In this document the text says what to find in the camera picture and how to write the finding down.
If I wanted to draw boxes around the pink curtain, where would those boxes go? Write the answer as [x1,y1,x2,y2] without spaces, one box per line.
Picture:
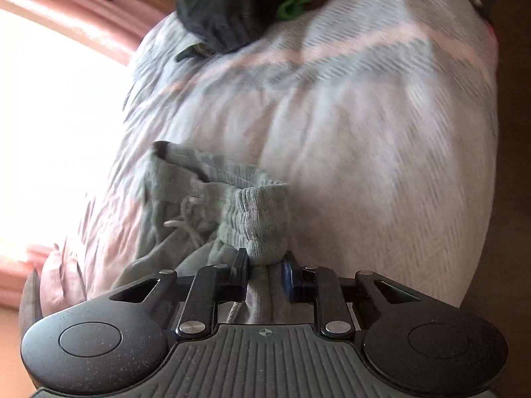
[0,244,56,301]
[0,0,177,67]

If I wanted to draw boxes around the grey sweatpants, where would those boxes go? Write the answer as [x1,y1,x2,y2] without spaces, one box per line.
[102,141,291,326]

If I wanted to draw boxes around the grey patterned bed sheet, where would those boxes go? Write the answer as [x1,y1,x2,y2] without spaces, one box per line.
[39,0,499,311]

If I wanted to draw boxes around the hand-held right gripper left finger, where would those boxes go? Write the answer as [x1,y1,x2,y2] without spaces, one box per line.
[109,249,250,338]

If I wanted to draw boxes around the dark clothes pile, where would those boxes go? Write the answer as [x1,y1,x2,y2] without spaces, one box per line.
[172,0,316,63]

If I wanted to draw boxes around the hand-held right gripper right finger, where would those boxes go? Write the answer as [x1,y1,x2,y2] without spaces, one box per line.
[281,255,424,338]

